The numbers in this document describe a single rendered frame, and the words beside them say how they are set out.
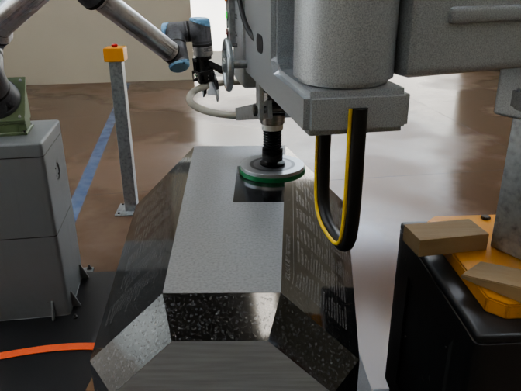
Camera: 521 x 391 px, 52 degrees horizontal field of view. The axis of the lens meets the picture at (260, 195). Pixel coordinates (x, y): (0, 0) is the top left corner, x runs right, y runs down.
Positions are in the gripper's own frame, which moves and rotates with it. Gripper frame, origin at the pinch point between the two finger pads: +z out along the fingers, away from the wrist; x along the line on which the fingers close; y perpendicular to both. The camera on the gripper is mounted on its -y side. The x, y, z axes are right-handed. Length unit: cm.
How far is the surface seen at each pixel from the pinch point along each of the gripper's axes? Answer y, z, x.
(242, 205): 54, 2, 100
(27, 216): 91, 35, -12
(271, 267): 69, 0, 132
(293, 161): 22, 2, 85
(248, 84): 40, -28, 87
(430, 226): 16, 8, 136
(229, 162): 35, 4, 66
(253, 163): 34, 1, 78
